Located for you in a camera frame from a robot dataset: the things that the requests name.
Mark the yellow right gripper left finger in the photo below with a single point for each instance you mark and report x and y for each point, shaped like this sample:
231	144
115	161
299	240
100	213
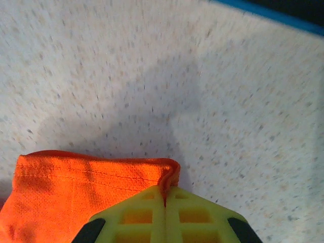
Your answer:
157	220

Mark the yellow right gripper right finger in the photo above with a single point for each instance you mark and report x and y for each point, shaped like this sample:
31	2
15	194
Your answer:
173	220

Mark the orange t-shirt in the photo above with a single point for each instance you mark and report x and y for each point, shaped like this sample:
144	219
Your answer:
63	192

